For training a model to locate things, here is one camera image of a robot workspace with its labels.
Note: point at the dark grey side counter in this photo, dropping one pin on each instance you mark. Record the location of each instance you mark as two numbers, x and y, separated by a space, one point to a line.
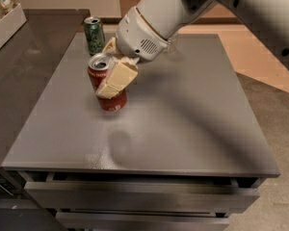
27 62

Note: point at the white snack box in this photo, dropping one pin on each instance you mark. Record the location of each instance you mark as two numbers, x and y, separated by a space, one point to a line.
11 23

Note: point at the clear plastic water bottle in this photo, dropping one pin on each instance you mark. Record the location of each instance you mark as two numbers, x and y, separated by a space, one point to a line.
172 42

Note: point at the red coke can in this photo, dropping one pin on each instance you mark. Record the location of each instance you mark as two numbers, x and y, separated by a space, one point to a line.
109 99

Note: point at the green soda can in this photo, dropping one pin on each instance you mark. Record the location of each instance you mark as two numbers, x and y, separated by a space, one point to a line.
94 33

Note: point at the lower steel drawer front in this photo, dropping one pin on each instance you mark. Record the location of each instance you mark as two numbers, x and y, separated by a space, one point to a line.
123 222

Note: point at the grey metal drawer cabinet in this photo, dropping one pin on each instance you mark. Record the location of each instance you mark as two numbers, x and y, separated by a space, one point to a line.
187 121

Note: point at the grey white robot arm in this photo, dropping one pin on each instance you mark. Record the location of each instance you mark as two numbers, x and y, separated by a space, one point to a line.
267 20

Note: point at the upper steel drawer front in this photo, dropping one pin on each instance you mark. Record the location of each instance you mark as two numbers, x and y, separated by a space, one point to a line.
142 197

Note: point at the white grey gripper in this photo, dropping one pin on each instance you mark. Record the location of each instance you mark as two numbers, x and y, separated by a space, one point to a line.
135 38

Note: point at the steel drawer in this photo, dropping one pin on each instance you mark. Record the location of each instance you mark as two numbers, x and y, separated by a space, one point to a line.
142 197
123 222

